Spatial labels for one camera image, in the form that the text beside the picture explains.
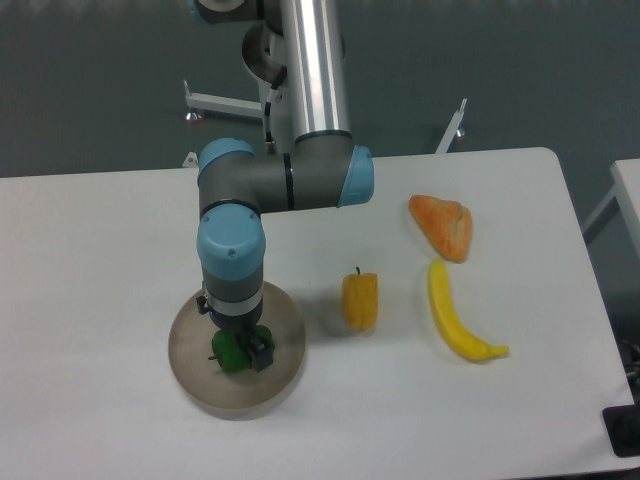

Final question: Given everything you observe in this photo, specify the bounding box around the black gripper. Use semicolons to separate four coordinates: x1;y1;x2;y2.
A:
196;295;274;372

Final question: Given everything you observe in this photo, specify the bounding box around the green bell pepper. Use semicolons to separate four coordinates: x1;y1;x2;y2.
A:
208;339;253;373

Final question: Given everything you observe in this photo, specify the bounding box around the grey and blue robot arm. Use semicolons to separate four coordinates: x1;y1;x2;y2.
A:
190;1;374;373

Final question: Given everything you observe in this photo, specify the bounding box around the beige round plate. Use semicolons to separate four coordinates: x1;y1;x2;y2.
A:
168;282;306;419

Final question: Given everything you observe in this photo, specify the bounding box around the yellow bell pepper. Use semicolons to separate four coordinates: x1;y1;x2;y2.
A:
341;267;379;331

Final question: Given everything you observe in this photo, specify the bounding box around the yellow banana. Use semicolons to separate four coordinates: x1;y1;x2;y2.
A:
427;258;510;362

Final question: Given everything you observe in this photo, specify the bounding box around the orange croissant bread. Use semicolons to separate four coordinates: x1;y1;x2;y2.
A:
408;195;473;263

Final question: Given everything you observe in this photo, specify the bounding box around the white side table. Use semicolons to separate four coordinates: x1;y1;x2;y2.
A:
581;158;639;252

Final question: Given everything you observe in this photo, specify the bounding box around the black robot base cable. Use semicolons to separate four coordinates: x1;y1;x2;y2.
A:
262;65;288;154

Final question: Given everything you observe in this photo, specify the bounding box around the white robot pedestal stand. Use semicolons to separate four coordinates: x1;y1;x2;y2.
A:
180;23;468;169

